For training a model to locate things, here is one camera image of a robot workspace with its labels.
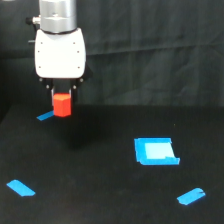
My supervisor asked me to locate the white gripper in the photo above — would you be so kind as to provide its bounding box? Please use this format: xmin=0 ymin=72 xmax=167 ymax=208
xmin=34 ymin=28 xmax=86 ymax=107

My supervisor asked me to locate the red octagonal block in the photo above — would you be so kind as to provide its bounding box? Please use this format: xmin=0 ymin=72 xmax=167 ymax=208
xmin=53 ymin=93 xmax=71 ymax=117

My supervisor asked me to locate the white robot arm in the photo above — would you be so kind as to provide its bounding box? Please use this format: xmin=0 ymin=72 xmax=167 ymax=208
xmin=26 ymin=0 xmax=86 ymax=103

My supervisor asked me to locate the blue tape strip far left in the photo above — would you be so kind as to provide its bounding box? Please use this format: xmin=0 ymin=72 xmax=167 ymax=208
xmin=37 ymin=111 xmax=54 ymax=121

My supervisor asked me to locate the blue tape strip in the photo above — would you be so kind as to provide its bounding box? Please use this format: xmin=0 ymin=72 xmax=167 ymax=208
xmin=37 ymin=111 xmax=54 ymax=121
xmin=177 ymin=188 xmax=205 ymax=206
xmin=7 ymin=180 xmax=35 ymax=197

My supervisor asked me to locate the black backdrop curtain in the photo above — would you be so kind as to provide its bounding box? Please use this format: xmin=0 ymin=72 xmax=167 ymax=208
xmin=0 ymin=0 xmax=224 ymax=108

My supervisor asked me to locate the blue tape strip near left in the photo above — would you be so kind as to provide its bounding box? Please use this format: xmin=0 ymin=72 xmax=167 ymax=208
xmin=7 ymin=180 xmax=35 ymax=197

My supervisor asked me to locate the blue tape strip near right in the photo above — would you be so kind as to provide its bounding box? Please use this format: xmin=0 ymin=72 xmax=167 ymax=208
xmin=177 ymin=188 xmax=205 ymax=206

